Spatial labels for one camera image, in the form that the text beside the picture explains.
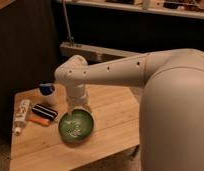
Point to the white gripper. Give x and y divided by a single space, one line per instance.
77 98

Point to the green ceramic bowl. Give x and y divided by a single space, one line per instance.
76 127

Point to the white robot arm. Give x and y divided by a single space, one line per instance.
171 114

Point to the white cup with blue lid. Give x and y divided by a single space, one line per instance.
48 92

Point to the black white striped object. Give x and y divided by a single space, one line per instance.
45 112

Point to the low wooden bench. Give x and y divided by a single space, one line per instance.
93 53

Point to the orange carrot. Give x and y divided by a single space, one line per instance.
40 121

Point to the metal pole stand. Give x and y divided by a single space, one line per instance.
70 37

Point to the white tube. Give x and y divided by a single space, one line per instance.
20 118

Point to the wooden shelf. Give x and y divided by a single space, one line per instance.
180 8

